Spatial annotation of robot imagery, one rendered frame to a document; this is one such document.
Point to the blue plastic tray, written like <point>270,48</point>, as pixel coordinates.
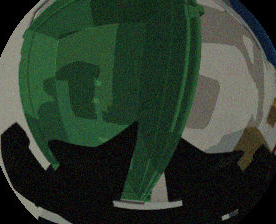
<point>257,29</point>

